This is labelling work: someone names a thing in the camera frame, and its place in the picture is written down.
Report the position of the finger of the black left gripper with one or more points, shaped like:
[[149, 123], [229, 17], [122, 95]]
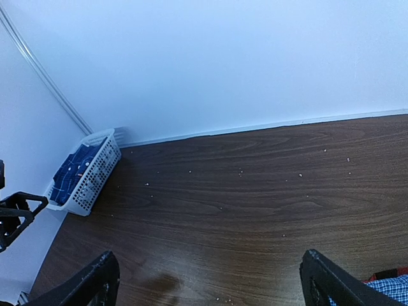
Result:
[[18, 211]]

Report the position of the folded blue gingham shirt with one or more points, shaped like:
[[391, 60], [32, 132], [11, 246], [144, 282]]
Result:
[[395, 288]]

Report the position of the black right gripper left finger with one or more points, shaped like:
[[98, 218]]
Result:
[[96, 284]]

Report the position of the red cloth edge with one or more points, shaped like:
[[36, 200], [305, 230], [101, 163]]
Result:
[[387, 274]]

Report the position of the aluminium corner post left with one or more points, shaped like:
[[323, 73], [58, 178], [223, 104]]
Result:
[[41, 72]]

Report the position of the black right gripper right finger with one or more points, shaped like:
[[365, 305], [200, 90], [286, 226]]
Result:
[[325, 283]]

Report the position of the dark blue plaid shirt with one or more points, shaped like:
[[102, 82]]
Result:
[[71, 171]]

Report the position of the white plastic mesh basket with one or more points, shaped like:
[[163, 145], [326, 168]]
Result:
[[90, 185]]

